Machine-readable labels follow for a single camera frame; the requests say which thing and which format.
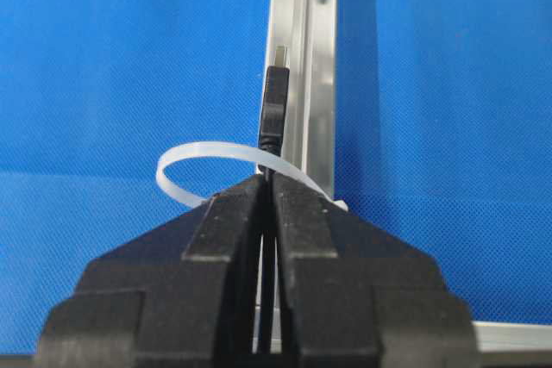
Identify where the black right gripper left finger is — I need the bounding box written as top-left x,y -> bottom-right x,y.
34,175 -> 264,367

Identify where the white zip tie loop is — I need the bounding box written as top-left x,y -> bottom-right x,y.
155,141 -> 348,212

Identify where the black USB cable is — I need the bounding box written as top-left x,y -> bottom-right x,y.
256,45 -> 291,354

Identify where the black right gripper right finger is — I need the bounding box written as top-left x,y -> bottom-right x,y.
273,175 -> 478,367

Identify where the silver aluminium extrusion frame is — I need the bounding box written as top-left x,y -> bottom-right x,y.
267,0 -> 551,352

